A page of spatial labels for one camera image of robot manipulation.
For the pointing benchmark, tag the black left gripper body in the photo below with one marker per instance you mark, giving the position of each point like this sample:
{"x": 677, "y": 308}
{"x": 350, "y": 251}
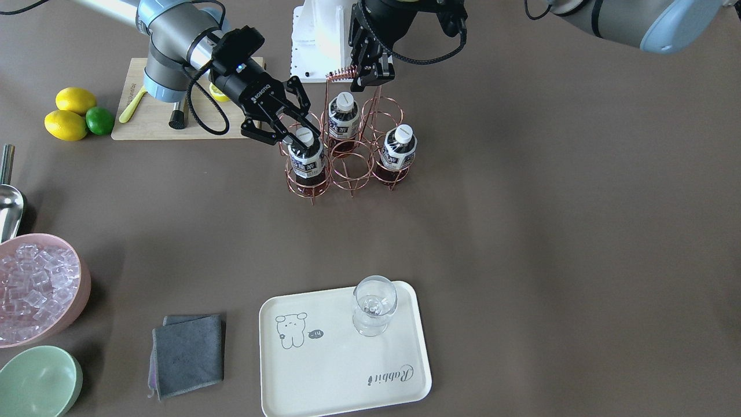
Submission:
{"x": 386, "y": 16}

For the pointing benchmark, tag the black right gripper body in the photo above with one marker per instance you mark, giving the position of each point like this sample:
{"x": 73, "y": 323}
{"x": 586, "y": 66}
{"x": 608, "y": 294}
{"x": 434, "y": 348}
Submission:
{"x": 244, "y": 91}

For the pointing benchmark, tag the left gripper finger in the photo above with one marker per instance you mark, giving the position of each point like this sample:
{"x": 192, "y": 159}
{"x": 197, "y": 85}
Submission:
{"x": 364, "y": 75}
{"x": 383, "y": 69}

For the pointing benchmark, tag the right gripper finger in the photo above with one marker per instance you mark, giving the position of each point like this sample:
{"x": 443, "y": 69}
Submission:
{"x": 293, "y": 102}
{"x": 269, "y": 131}

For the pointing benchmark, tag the copper wire bottle basket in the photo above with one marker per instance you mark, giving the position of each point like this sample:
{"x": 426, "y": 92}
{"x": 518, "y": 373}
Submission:
{"x": 350, "y": 163}

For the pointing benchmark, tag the tea bottle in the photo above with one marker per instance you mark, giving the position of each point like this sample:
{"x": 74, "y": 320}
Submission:
{"x": 396, "y": 154}
{"x": 307, "y": 156}
{"x": 343, "y": 124}

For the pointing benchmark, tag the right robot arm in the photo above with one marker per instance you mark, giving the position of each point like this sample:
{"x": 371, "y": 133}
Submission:
{"x": 187, "y": 43}

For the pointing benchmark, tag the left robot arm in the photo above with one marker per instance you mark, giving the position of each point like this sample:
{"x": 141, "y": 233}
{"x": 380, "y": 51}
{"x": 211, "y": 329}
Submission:
{"x": 661, "y": 27}

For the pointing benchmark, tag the half lemon slice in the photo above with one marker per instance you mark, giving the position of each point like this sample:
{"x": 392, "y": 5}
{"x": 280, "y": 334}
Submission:
{"x": 217, "y": 94}

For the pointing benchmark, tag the bamboo cutting board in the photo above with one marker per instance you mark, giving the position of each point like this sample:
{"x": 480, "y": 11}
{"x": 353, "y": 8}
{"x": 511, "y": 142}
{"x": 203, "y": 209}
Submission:
{"x": 150, "y": 121}

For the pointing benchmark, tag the steel muddler black tip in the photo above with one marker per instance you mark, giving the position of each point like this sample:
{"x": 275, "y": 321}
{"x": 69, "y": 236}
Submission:
{"x": 179, "y": 115}

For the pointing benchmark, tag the yellow plastic knife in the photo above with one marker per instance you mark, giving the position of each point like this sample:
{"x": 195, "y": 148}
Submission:
{"x": 132, "y": 106}

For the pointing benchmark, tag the green lime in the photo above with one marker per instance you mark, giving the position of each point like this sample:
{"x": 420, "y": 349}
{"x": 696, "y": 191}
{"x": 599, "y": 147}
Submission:
{"x": 100, "y": 121}

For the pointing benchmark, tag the yellow lemon upper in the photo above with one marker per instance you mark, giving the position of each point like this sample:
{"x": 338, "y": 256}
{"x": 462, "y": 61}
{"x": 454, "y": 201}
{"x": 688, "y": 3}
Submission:
{"x": 75, "y": 99}

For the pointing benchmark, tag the yellow lemon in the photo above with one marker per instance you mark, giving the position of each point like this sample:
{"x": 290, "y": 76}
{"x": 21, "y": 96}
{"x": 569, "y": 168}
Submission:
{"x": 75, "y": 99}
{"x": 66, "y": 125}

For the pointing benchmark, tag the yellow lemon lower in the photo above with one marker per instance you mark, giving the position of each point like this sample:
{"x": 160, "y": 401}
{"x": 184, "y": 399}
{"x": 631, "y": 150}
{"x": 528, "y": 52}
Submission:
{"x": 66, "y": 125}

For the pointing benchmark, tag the clear wine glass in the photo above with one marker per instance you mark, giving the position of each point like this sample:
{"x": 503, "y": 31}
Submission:
{"x": 375, "y": 302}

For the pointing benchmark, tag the grey folded cloth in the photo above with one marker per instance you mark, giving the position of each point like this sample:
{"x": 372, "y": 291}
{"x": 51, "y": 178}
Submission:
{"x": 187, "y": 354}

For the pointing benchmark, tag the cream rabbit tray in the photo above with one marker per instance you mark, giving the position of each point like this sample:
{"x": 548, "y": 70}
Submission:
{"x": 314, "y": 362}

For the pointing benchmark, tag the steel ice scoop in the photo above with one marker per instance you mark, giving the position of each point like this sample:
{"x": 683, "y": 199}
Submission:
{"x": 12, "y": 200}

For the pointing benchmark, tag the pink bowl of ice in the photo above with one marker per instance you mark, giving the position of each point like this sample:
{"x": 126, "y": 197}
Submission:
{"x": 45, "y": 286}

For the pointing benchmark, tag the green bowl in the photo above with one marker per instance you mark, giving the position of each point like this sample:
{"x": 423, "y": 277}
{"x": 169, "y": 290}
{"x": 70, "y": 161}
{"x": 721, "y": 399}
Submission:
{"x": 40, "y": 381}

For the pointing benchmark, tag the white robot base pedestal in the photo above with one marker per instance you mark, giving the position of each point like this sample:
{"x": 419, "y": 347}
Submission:
{"x": 320, "y": 42}

